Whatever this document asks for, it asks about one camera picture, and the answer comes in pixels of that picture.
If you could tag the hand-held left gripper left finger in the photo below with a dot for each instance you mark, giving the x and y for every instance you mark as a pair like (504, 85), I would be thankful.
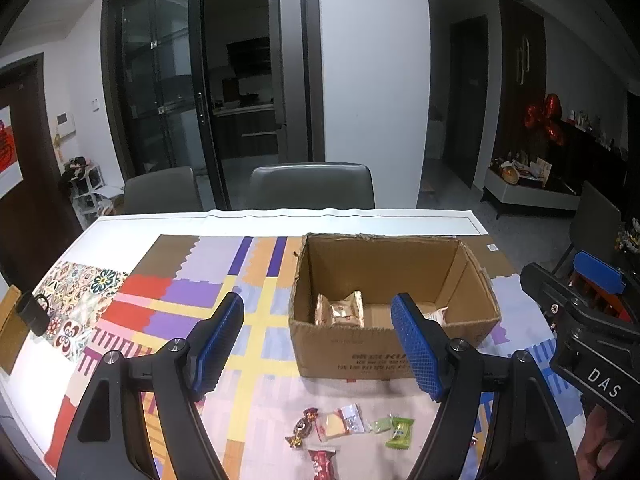
(220, 340)

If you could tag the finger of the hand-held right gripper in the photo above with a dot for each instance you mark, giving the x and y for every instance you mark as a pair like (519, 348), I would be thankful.
(542, 285)
(597, 271)

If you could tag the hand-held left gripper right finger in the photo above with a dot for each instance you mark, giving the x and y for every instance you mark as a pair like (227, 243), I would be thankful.
(415, 345)

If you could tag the clear beige snack packet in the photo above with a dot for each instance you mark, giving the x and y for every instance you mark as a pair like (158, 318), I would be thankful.
(436, 316)

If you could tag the brown cardboard box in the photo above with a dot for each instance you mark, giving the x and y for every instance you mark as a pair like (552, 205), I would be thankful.
(350, 355)

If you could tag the large gold snack packet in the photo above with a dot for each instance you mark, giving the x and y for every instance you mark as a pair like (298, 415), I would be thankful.
(342, 310)

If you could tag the pale green snack packet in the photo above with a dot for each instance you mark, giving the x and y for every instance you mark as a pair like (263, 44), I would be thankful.
(381, 425)

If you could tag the bright green snack packet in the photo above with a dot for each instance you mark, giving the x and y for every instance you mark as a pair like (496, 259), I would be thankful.
(400, 434)

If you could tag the yellow cake clear packet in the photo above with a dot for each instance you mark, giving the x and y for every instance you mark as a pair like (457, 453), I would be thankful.
(332, 425)

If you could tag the twisted dark red candy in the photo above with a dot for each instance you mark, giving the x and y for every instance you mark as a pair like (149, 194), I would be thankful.
(301, 427)

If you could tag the red snack packet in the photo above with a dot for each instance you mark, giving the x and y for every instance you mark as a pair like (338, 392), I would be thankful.
(322, 465)

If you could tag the person's right hand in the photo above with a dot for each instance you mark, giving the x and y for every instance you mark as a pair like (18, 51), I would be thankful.
(597, 440)

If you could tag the grey dining chair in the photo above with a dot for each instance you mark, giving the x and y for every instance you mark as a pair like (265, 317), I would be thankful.
(597, 220)
(310, 185)
(160, 190)

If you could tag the colourful patterned table mat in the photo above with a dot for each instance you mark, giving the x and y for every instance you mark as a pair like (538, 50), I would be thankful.
(260, 410)

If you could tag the white low cabinet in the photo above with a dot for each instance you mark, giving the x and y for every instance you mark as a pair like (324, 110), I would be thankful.
(530, 195)

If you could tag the dark sideboard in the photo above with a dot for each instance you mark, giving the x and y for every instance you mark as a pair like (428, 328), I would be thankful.
(605, 160)

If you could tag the floral tile patterned mat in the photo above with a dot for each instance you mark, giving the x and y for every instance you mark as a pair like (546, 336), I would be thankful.
(80, 300)

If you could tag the red foil balloon bunch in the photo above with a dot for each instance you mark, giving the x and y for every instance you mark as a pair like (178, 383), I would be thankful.
(545, 117)

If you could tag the black mug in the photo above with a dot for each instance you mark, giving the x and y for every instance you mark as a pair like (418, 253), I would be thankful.
(32, 315)

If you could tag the white shoe rack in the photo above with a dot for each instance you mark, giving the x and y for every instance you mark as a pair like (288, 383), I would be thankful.
(85, 195)

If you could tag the dark room door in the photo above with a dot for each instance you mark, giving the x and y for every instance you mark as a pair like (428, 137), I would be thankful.
(467, 100)

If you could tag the tall dark wardrobe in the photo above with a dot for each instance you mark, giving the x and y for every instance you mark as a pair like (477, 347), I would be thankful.
(522, 85)

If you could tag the woven wicker box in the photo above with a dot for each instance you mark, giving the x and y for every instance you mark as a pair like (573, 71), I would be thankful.
(10, 330)

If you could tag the dark brown door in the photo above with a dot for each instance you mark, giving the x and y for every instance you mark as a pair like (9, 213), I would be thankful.
(30, 185)

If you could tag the black framed glass sliding door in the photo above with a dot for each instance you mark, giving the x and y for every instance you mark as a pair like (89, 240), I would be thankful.
(160, 85)

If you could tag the red and white door poster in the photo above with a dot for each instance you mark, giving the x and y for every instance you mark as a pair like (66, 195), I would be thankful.
(10, 155)

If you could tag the silver refrigerator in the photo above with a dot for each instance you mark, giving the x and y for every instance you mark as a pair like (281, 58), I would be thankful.
(295, 70)

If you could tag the white wall intercom panel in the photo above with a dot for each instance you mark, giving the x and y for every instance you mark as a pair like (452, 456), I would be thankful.
(65, 122)

